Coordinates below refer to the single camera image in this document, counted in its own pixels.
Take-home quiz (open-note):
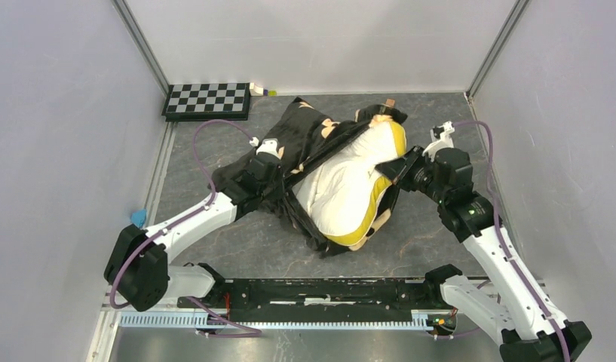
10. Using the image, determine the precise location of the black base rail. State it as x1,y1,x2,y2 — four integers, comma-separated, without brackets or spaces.
200,278,451,322

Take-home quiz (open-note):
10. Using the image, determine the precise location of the black white checkerboard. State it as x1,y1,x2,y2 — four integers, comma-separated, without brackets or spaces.
161,82,251,121

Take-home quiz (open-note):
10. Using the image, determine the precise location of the small white block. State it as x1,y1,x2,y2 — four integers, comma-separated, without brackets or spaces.
249,82,267,97

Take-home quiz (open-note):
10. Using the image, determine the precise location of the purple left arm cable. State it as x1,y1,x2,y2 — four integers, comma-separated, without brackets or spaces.
109,118,259,310

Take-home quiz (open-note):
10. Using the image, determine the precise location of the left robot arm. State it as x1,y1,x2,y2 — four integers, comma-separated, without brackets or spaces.
104,151,283,311

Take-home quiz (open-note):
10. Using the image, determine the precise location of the black pillowcase with yellow flowers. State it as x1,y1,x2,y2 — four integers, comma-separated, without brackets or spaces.
258,97,408,256

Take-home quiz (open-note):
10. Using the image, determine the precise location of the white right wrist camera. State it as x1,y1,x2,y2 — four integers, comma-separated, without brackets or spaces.
423,121,455,160

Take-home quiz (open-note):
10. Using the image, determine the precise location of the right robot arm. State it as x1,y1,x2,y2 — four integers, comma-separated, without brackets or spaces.
376,146,592,361

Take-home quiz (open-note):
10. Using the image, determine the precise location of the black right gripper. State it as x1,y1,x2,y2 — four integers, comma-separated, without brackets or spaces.
378,143,449,204

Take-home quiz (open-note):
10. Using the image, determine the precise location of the blue clip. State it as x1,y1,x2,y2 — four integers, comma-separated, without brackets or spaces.
130,209,147,229

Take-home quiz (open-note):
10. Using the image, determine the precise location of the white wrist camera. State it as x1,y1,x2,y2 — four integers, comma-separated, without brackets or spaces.
249,137,284,159
423,121,455,160

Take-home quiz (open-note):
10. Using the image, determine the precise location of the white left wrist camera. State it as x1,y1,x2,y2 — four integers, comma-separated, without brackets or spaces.
249,137,284,159

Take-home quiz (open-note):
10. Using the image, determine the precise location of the white pillow with yellow edge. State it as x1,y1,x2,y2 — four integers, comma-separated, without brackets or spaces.
293,115,406,251

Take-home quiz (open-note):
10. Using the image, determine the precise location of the white toothed cable duct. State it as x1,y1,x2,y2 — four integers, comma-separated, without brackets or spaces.
119,311,457,332

